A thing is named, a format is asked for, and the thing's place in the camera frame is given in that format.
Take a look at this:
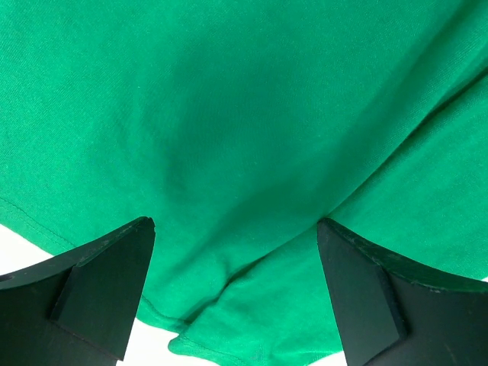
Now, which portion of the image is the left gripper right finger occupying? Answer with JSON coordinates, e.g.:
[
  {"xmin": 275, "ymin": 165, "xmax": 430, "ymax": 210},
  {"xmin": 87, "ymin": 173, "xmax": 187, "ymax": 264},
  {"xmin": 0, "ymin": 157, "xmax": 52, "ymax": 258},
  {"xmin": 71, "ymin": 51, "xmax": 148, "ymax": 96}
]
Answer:
[{"xmin": 317, "ymin": 218, "xmax": 487, "ymax": 366}]

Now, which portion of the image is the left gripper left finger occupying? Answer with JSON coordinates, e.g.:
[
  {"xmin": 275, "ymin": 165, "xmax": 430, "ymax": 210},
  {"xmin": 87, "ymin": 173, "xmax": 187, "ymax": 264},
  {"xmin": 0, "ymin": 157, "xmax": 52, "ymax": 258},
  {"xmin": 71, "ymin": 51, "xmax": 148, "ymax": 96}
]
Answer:
[{"xmin": 1, "ymin": 217, "xmax": 156, "ymax": 366}]

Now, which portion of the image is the green t shirt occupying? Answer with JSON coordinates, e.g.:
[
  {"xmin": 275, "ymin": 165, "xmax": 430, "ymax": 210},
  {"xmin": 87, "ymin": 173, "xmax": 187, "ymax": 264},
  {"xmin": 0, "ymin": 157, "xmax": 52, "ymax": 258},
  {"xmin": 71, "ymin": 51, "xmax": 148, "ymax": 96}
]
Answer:
[{"xmin": 1, "ymin": 1, "xmax": 487, "ymax": 365}]

